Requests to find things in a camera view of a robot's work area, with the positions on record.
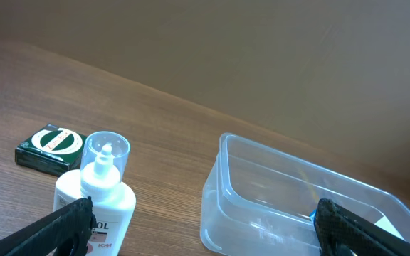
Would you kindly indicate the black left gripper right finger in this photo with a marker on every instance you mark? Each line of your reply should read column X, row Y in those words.
column 341, row 232

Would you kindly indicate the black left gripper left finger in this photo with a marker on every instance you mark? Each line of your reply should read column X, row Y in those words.
column 65, row 232

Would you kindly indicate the green Zam-Buk box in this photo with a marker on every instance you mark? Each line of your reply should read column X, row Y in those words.
column 52, row 150

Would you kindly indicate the clear plastic container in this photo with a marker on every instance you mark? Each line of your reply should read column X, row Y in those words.
column 258, row 201

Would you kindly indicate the blue VapoDrops box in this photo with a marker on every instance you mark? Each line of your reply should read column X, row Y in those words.
column 372, row 219

